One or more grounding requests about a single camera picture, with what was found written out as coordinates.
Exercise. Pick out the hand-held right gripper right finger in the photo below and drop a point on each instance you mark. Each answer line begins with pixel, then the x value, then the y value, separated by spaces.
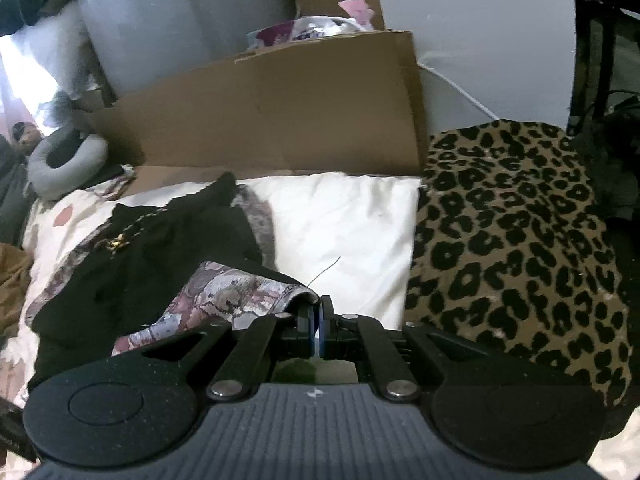
pixel 326 332

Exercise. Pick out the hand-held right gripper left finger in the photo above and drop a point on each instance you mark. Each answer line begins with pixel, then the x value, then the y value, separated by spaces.
pixel 311 330

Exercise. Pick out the black bear print garment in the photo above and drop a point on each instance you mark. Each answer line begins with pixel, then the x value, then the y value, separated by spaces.
pixel 150 255

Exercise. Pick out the white bear printed blanket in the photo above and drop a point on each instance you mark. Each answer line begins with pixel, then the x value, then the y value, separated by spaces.
pixel 340 220

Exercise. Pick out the brown garment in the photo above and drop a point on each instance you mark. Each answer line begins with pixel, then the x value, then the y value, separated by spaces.
pixel 12 280

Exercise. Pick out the leopard print cloth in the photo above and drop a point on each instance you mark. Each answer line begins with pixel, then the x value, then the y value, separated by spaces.
pixel 500 240

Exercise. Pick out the large cardboard sheet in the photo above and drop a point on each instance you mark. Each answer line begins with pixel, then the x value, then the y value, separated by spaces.
pixel 275 110

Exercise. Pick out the patterned cloth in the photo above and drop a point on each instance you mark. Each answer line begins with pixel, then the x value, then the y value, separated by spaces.
pixel 117 185

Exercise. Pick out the grey neck pillow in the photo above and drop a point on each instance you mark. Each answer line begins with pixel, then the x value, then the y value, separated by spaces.
pixel 90 160

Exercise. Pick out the brown stuffed toy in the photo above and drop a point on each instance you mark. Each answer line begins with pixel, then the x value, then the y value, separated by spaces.
pixel 27 135

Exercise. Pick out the purple white printed bag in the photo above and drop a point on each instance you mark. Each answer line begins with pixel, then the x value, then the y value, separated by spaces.
pixel 300 30

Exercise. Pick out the pink paper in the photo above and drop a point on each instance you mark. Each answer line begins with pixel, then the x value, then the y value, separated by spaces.
pixel 356 10

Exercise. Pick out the grey plastic wrap roll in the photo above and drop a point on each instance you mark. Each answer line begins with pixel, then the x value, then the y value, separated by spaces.
pixel 240 5

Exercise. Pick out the grey plastic storage bin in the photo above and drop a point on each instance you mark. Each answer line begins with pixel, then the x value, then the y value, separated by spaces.
pixel 135 20

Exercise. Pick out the white plastic bag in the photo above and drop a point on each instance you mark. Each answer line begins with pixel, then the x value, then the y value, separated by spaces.
pixel 55 45

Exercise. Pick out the black desk frame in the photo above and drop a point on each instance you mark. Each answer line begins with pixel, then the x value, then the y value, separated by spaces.
pixel 607 20

